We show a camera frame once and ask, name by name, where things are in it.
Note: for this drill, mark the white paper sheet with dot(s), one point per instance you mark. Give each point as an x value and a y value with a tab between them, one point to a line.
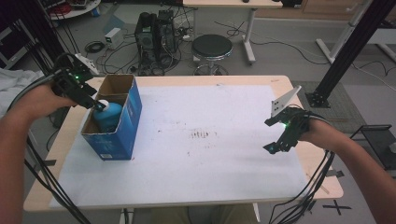
202	161

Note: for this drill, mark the blue bottle with white cap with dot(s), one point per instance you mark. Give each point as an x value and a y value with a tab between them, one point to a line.
109	116

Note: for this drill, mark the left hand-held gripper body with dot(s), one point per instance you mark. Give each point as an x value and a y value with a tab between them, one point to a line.
70	82

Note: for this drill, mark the person's left hand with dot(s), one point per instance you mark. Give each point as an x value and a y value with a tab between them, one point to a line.
37	101

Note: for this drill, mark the black computer tower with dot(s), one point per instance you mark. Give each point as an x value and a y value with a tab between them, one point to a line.
154	37

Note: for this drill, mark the round white table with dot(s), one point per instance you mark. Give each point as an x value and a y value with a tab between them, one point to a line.
77	11

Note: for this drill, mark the person's olive trousers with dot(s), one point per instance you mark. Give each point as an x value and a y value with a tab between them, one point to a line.
211	215

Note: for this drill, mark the black round stool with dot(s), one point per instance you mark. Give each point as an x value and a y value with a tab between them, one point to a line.
212	46

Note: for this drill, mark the small white device box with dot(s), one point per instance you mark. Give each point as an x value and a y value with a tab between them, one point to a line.
113	38

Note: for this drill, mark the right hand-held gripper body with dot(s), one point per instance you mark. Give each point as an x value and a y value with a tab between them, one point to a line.
294	127

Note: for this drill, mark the wooden desk with white legs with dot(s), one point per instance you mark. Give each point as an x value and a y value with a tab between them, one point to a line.
232	3

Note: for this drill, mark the black metal stand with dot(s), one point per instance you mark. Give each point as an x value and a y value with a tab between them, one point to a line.
40	31

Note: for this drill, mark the white cloth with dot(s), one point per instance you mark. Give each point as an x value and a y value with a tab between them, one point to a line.
14	85

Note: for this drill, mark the grey floor mat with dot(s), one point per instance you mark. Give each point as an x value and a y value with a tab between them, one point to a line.
345	105

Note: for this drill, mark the blue cardboard box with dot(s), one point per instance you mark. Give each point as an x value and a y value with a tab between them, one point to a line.
120	140

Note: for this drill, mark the person's right hand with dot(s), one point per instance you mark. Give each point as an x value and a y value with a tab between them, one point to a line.
322	133

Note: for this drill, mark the black aluminium post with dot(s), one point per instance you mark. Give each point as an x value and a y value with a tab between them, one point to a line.
351	53

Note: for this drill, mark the white metal stand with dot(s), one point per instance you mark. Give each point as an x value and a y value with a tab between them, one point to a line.
342	37

